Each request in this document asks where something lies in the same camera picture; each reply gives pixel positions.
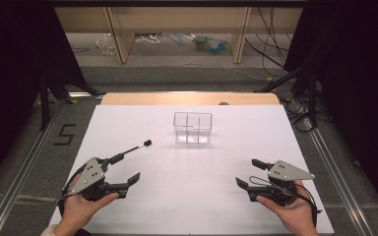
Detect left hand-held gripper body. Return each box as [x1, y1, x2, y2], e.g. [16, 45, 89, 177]
[67, 156, 111, 202]

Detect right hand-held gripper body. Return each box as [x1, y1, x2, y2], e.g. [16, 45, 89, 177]
[247, 159, 316, 207]

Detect clear divided plastic container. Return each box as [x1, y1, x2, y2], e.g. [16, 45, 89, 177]
[172, 111, 214, 146]

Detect person's left hand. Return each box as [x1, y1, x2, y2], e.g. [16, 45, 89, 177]
[53, 193, 120, 236]

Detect person's right hand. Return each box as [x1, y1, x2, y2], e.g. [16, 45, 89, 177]
[256, 180, 320, 236]

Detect white table mat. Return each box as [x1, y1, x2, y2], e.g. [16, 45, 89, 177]
[48, 104, 336, 236]

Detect black stand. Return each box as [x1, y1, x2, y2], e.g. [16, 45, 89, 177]
[253, 59, 320, 130]
[38, 70, 105, 132]

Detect black curtain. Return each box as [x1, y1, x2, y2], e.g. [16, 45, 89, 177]
[283, 0, 378, 215]
[0, 0, 87, 195]

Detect clear plastic bag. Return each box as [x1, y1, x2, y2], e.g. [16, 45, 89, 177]
[95, 32, 116, 56]

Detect blue plastic piece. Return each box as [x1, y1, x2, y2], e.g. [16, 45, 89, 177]
[208, 39, 233, 56]

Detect green packet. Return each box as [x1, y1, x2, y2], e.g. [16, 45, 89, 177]
[193, 34, 212, 53]

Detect clear bluish plastic wrap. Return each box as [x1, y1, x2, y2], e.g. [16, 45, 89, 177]
[165, 31, 195, 47]

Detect light wooden desk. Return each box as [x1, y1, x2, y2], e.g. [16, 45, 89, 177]
[54, 6, 305, 65]

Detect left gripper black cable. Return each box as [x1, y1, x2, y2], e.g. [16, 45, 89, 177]
[57, 162, 91, 215]

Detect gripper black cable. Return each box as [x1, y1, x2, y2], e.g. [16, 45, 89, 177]
[248, 175, 323, 228]
[57, 162, 91, 215]

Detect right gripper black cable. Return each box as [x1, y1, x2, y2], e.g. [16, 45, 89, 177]
[248, 175, 323, 228]

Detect metal floor rail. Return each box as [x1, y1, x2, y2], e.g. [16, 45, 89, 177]
[302, 117, 376, 236]
[0, 91, 104, 236]

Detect coiled black floor cables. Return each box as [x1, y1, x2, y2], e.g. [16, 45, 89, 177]
[281, 95, 330, 133]

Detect thin white floor cable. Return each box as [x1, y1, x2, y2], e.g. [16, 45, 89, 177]
[176, 63, 271, 83]

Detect white cord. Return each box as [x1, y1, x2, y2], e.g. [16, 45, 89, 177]
[135, 32, 165, 45]

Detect bundle of black cables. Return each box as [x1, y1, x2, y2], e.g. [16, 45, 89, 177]
[244, 7, 293, 79]

